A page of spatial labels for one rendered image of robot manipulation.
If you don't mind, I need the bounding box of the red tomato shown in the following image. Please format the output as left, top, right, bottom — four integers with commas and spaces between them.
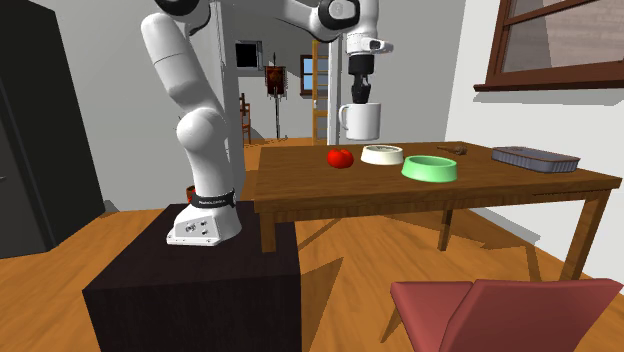
326, 148, 356, 170

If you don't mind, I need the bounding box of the brown wooden table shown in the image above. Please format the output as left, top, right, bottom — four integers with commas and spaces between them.
252, 141, 624, 282

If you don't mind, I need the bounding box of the black cabinet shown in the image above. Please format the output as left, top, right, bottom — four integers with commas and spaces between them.
0, 0, 106, 261

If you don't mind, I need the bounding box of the brown framed window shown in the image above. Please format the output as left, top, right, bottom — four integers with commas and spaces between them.
473, 0, 624, 93

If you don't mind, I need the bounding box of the black wall picture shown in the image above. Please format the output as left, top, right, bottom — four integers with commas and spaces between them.
235, 40, 264, 70

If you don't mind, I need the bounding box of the small blue window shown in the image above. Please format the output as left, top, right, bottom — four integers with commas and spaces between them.
299, 54, 316, 97

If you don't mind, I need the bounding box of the red chair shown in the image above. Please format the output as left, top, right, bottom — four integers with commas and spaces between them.
379, 278, 624, 352

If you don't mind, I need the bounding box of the dark robot stand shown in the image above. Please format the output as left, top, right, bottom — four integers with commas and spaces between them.
81, 202, 303, 352

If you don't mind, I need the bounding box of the green bowl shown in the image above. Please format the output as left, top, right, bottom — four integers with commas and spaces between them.
401, 154, 459, 184

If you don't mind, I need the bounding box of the white mug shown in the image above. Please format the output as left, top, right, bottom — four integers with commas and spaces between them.
338, 102, 382, 142

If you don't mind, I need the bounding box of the brown wooden chair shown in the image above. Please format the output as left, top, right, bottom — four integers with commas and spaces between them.
238, 92, 253, 146

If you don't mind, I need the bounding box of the white shallow bowl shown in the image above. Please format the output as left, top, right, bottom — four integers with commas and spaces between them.
360, 144, 405, 166

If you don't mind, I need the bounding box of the brown floor lamp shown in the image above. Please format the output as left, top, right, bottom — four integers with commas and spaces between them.
264, 51, 289, 142

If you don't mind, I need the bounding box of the grey rectangular baking tray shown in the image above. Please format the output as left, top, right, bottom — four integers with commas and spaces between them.
490, 146, 582, 174

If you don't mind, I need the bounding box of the wooden door with glass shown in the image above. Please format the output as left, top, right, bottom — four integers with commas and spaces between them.
311, 40, 331, 146

